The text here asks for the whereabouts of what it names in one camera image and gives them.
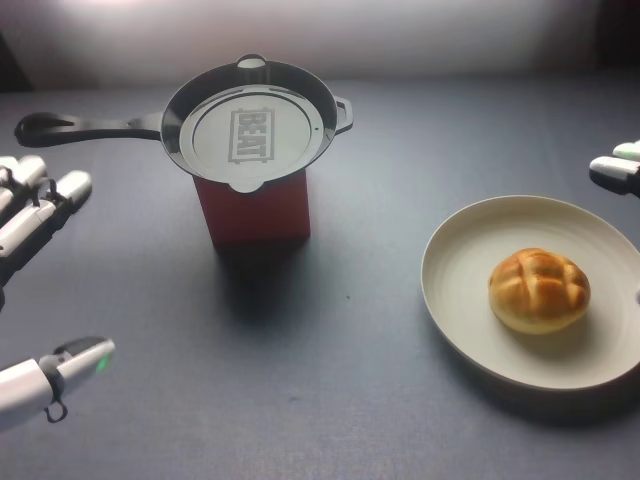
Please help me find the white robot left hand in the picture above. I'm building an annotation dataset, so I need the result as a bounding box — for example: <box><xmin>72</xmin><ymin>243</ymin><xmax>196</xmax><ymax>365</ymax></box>
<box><xmin>0</xmin><ymin>154</ymin><xmax>116</xmax><ymax>434</ymax></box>

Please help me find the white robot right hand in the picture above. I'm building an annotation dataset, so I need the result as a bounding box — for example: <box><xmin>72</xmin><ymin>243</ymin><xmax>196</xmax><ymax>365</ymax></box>
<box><xmin>588</xmin><ymin>139</ymin><xmax>640</xmax><ymax>307</ymax></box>

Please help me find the golden bread roll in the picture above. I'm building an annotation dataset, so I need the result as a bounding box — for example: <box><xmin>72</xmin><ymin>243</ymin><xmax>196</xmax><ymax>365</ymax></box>
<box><xmin>487</xmin><ymin>247</ymin><xmax>592</xmax><ymax>335</ymax></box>

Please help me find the black pot with handle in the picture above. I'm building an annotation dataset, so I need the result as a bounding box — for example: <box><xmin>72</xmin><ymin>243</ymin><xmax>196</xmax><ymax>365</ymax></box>
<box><xmin>13</xmin><ymin>52</ymin><xmax>355</xmax><ymax>194</ymax></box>

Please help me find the red cube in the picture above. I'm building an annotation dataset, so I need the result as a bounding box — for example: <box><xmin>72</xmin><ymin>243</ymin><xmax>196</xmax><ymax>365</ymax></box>
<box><xmin>192</xmin><ymin>169</ymin><xmax>312</xmax><ymax>251</ymax></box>

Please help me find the cream round plate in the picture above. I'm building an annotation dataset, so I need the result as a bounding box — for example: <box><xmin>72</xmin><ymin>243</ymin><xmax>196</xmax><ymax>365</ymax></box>
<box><xmin>420</xmin><ymin>195</ymin><xmax>640</xmax><ymax>392</ymax></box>

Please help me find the grey table cloth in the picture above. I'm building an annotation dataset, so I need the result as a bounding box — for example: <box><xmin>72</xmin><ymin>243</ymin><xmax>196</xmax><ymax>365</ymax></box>
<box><xmin>0</xmin><ymin>74</ymin><xmax>640</xmax><ymax>480</ymax></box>

